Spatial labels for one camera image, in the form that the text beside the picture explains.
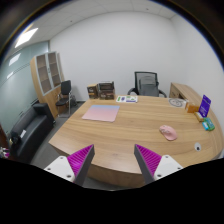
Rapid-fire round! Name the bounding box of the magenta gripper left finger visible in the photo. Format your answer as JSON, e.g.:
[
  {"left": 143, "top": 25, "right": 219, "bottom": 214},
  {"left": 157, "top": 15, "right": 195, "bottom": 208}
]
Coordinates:
[{"left": 45, "top": 144, "right": 95, "bottom": 186}]

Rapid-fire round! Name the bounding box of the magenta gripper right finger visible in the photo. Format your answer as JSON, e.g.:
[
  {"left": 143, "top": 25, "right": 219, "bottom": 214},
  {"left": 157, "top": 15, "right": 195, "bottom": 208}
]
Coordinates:
[{"left": 134, "top": 144, "right": 182, "bottom": 184}]

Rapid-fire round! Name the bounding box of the pink computer mouse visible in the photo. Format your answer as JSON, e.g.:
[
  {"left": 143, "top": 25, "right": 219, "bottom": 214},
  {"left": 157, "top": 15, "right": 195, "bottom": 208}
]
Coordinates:
[{"left": 159, "top": 125, "right": 177, "bottom": 141}]

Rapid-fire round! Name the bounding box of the pink blue mouse pad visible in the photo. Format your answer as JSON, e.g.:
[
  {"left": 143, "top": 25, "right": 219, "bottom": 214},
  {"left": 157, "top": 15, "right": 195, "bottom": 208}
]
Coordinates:
[{"left": 82, "top": 105, "right": 120, "bottom": 122}]

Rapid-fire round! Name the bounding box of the white round desk grommet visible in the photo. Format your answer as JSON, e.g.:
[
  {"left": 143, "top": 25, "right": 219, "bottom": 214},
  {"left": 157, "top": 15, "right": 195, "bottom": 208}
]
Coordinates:
[{"left": 194, "top": 142, "right": 201, "bottom": 151}]

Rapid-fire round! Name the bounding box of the black leather sofa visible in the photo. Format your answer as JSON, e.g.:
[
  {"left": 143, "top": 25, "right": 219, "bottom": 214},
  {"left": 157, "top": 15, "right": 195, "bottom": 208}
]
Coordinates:
[{"left": 10, "top": 103, "right": 55, "bottom": 163}]

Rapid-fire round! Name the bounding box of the black visitor chair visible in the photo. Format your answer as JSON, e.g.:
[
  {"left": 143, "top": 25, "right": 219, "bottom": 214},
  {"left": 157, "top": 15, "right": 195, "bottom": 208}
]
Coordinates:
[{"left": 56, "top": 80, "right": 77, "bottom": 114}]

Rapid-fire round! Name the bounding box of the green wet wipes pack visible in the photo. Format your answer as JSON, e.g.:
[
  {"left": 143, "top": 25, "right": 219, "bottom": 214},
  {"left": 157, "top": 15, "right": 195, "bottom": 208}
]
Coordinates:
[{"left": 202, "top": 117, "right": 215, "bottom": 131}]

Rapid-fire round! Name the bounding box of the white green paper sheet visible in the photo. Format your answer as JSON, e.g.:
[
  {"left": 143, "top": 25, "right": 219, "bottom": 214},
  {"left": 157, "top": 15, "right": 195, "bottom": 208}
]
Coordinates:
[{"left": 116, "top": 95, "right": 138, "bottom": 103}]

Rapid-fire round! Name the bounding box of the small dark brown box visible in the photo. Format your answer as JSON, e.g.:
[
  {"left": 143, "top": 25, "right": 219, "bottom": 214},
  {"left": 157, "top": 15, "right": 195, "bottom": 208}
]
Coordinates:
[{"left": 87, "top": 84, "right": 98, "bottom": 99}]

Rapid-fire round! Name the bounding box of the wooden side desk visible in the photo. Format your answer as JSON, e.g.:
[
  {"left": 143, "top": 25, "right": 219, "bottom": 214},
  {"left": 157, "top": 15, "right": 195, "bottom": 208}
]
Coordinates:
[{"left": 169, "top": 83, "right": 202, "bottom": 105}]

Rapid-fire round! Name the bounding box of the black mesh office chair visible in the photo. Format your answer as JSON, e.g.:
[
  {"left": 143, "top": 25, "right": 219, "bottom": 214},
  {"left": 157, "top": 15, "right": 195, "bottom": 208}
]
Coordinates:
[{"left": 128, "top": 71, "right": 167, "bottom": 97}]

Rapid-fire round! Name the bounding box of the brown cardboard box stack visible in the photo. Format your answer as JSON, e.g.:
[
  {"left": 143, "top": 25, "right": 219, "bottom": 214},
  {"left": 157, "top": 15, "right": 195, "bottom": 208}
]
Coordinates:
[{"left": 98, "top": 81, "right": 115, "bottom": 100}]

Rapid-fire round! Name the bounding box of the wooden glass-door cabinet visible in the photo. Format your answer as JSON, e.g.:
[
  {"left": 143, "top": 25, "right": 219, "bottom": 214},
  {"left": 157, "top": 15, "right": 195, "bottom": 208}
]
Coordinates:
[{"left": 30, "top": 52, "right": 63, "bottom": 118}]

